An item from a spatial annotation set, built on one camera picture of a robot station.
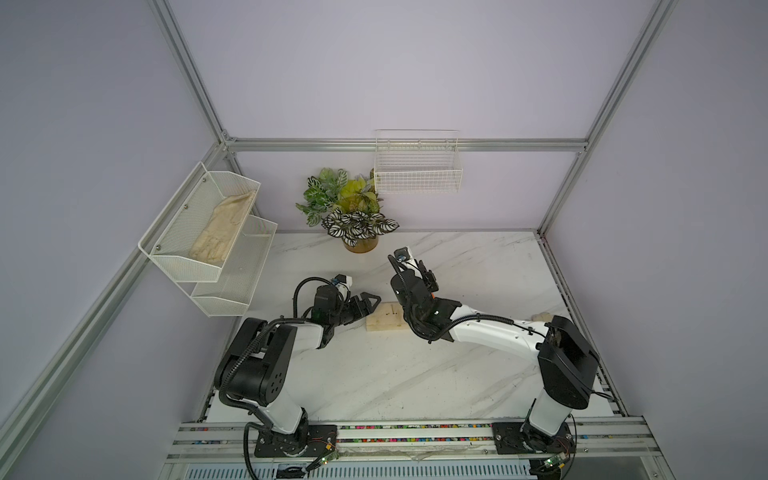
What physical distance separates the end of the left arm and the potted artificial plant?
20cm

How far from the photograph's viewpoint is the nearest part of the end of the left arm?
2.47 feet

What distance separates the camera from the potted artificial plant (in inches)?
37.0
